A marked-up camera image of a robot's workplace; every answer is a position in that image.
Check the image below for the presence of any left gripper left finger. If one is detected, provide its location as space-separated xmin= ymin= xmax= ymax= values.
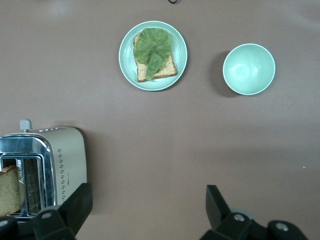
xmin=33 ymin=182 xmax=93 ymax=240

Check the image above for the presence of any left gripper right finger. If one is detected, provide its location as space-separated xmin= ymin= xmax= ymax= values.
xmin=199 ymin=185 xmax=270 ymax=240

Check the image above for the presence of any brown toast slice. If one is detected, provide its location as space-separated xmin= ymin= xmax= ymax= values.
xmin=0 ymin=164 xmax=26 ymax=218

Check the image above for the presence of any beige and chrome toaster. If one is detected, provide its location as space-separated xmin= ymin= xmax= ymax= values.
xmin=0 ymin=119 xmax=88 ymax=221

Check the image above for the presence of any brown table cloth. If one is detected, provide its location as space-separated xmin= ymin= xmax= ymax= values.
xmin=0 ymin=0 xmax=320 ymax=240

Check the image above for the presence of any pale green bowl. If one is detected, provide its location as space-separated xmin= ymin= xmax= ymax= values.
xmin=222 ymin=43 xmax=276 ymax=96

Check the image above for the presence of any bread slice with brown crust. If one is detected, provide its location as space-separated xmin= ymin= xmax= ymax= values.
xmin=132 ymin=31 xmax=178 ymax=83

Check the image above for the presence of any pale green plate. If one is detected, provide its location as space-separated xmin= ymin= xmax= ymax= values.
xmin=118 ymin=20 xmax=188 ymax=92

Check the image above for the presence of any green lettuce leaf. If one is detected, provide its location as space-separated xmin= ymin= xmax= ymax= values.
xmin=134 ymin=27 xmax=173 ymax=81

